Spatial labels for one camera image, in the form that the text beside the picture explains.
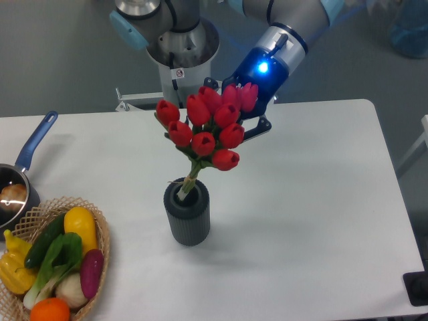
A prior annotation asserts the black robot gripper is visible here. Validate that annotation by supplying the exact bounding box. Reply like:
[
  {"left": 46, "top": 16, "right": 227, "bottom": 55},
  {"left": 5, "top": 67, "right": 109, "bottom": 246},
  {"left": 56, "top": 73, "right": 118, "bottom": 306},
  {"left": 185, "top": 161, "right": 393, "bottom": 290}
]
[{"left": 203, "top": 47, "right": 289, "bottom": 142}]

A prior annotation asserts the red tulip bouquet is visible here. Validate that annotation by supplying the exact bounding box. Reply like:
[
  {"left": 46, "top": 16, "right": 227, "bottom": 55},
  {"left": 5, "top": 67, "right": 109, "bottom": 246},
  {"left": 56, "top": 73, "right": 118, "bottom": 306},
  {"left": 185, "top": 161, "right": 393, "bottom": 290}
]
[{"left": 154, "top": 83, "right": 258, "bottom": 202}]

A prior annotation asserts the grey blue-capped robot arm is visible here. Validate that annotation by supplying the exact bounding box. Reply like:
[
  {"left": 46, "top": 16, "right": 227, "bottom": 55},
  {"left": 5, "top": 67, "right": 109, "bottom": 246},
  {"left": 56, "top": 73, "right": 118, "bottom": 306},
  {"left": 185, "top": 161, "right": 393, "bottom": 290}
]
[{"left": 110, "top": 0, "right": 344, "bottom": 140}]

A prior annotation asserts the dark grey ribbed vase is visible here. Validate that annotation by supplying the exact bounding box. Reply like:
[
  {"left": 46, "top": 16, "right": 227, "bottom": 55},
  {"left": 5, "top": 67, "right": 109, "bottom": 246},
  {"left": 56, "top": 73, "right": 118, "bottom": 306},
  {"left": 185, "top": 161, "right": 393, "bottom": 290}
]
[{"left": 163, "top": 177, "right": 210, "bottom": 246}]

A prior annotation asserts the blue translucent container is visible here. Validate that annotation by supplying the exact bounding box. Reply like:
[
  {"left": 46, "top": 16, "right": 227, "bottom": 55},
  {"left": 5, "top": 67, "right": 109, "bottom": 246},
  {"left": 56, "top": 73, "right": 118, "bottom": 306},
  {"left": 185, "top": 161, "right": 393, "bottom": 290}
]
[{"left": 389, "top": 0, "right": 427, "bottom": 59}]

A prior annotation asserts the purple eggplant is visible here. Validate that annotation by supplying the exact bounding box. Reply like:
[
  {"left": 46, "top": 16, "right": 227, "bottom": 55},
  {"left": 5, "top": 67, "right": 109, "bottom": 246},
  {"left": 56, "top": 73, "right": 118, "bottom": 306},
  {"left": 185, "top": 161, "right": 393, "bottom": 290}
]
[{"left": 80, "top": 249, "right": 104, "bottom": 300}]

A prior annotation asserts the green bok choy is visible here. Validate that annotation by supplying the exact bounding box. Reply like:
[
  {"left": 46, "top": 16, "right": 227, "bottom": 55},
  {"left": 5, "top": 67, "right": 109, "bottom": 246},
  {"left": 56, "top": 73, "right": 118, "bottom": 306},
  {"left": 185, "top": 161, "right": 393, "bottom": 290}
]
[{"left": 23, "top": 232, "right": 83, "bottom": 310}]

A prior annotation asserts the bread roll in pan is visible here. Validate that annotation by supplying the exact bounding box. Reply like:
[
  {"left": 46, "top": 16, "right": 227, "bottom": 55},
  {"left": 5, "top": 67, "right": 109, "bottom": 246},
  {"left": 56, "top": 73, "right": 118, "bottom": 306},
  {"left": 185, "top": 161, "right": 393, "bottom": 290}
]
[{"left": 1, "top": 184, "right": 27, "bottom": 213}]

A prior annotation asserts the white garlic bulb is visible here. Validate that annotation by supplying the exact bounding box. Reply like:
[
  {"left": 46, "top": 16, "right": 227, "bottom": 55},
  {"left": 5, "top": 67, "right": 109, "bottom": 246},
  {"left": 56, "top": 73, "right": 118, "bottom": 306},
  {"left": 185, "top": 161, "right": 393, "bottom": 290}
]
[{"left": 55, "top": 273, "right": 88, "bottom": 309}]

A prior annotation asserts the green cucumber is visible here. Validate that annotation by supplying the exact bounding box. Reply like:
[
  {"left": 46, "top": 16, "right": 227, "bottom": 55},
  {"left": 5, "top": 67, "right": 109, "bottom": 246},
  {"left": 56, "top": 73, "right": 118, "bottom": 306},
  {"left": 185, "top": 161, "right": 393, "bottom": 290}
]
[{"left": 24, "top": 213, "right": 65, "bottom": 269}]

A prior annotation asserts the black device at table edge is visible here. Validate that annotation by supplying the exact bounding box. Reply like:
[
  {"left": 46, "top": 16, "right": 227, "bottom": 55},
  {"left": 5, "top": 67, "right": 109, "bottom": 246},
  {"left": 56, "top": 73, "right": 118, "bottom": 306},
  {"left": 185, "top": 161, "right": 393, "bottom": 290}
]
[{"left": 403, "top": 272, "right": 427, "bottom": 306}]

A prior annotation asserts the yellow bell pepper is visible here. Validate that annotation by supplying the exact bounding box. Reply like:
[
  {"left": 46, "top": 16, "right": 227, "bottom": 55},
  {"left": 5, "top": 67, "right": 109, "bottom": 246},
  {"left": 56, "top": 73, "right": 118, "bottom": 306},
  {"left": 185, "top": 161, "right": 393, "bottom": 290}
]
[{"left": 1, "top": 229, "right": 37, "bottom": 295}]

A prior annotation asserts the orange fruit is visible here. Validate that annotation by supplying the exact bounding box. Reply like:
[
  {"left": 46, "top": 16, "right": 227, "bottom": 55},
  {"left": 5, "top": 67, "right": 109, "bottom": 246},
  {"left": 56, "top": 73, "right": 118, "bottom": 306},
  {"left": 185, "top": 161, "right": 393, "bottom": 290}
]
[{"left": 29, "top": 298, "right": 71, "bottom": 321}]

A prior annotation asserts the woven wicker basket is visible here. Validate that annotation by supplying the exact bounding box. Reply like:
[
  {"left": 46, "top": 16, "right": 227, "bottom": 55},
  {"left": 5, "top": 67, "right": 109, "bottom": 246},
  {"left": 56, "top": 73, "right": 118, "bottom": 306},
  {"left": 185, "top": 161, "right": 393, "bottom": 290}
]
[{"left": 1, "top": 197, "right": 110, "bottom": 320}]

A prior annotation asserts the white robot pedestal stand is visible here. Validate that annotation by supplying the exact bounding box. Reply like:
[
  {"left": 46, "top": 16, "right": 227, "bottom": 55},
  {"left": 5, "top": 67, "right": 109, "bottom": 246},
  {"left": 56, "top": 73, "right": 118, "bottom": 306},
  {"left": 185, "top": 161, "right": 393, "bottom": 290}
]
[{"left": 114, "top": 16, "right": 280, "bottom": 112}]

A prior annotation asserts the white frame at right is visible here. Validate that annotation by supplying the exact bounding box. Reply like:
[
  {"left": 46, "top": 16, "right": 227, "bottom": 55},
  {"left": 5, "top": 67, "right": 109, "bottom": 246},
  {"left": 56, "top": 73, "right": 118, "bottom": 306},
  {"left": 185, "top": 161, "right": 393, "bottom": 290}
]
[{"left": 395, "top": 115, "right": 427, "bottom": 179}]

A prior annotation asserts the blue-handled saucepan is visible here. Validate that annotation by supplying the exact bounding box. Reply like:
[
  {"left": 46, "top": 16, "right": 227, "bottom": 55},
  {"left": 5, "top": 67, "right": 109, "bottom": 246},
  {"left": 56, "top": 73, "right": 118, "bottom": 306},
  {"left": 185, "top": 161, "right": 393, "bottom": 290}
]
[{"left": 1, "top": 111, "right": 58, "bottom": 231}]

